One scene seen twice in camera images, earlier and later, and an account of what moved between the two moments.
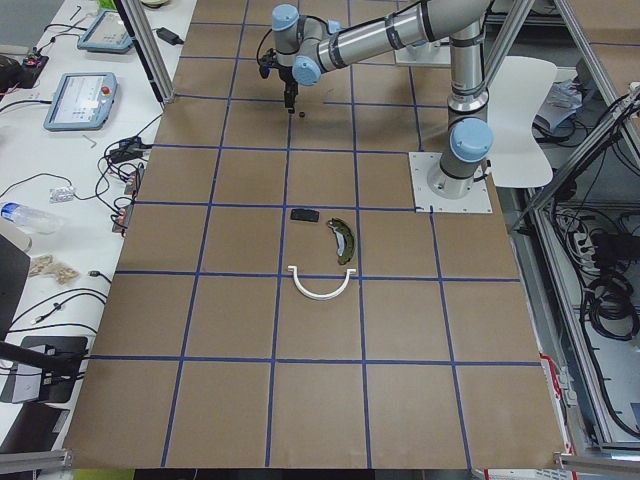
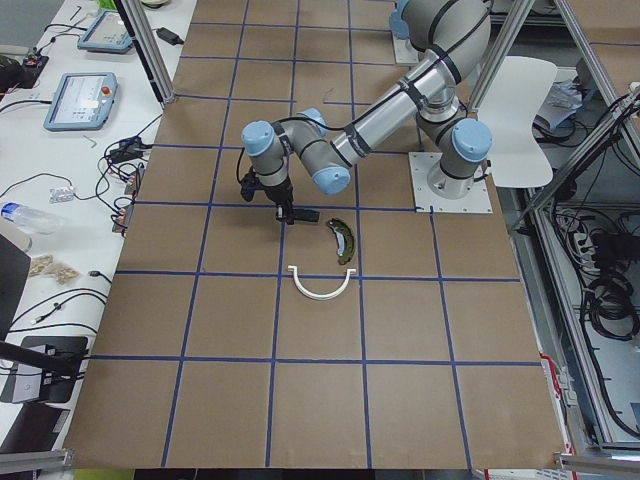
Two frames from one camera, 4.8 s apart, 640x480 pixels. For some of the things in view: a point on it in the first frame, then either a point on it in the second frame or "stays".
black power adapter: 169,36 stays
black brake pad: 304,215 stays
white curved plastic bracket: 293,269 stays
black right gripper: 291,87 to 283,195
